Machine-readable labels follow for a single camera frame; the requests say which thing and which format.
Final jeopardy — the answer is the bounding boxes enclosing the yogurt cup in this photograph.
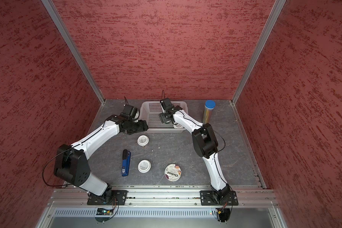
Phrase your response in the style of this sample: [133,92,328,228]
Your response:
[137,160,151,173]
[137,135,150,147]
[173,123,183,129]

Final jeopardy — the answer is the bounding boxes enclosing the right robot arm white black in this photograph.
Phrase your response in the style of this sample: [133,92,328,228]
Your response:
[159,101,231,204]

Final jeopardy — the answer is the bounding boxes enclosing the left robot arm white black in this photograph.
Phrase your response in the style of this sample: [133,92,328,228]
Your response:
[54,115,149,198]

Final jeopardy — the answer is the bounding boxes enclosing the white plastic perforated basket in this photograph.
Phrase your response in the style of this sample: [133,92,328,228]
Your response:
[140,101,185,134]

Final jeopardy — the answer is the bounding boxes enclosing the wide Chobani yogurt tub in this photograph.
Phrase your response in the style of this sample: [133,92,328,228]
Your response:
[164,163,182,182]

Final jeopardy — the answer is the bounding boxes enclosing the blue black stapler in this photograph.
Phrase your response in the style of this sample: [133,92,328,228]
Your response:
[122,149,131,177]

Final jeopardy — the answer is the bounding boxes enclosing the blue-capped tube of sticks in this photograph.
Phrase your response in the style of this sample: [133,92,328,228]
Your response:
[202,100,216,124]

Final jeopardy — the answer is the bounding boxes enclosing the white vented strip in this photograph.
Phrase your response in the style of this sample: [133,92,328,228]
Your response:
[53,208,217,218]

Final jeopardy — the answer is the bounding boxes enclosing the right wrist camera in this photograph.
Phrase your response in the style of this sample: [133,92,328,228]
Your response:
[160,98,174,113]

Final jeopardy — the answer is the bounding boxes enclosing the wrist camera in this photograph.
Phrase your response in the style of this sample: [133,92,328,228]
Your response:
[160,98,174,113]
[120,104,140,121]

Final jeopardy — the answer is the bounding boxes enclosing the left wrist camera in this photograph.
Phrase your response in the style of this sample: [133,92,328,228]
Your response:
[120,104,140,121]

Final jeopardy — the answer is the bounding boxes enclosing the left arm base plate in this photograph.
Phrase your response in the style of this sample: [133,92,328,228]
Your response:
[87,190,128,206]

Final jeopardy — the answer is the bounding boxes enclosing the left controller board with wires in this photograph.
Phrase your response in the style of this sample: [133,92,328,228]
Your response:
[95,208,117,223]

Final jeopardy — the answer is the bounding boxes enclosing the controller board with wires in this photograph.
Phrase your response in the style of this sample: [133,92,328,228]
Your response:
[95,208,117,223]
[216,208,231,223]

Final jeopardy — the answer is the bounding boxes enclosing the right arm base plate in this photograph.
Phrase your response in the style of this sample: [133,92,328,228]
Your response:
[199,191,239,206]

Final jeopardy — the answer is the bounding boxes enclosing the aluminium front rail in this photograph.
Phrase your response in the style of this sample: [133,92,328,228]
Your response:
[46,186,280,208]

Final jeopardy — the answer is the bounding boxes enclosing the right controller board with wires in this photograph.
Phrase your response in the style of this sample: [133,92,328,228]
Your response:
[216,208,231,223]

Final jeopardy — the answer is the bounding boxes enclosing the left aluminium corner post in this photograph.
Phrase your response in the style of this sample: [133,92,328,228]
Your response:
[41,0,106,105]

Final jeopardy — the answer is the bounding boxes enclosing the aluminium corner post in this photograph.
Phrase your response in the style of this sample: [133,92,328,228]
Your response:
[231,0,286,105]
[41,0,106,105]

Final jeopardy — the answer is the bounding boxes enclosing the right aluminium corner post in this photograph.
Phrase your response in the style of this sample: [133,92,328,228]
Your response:
[231,0,286,105]

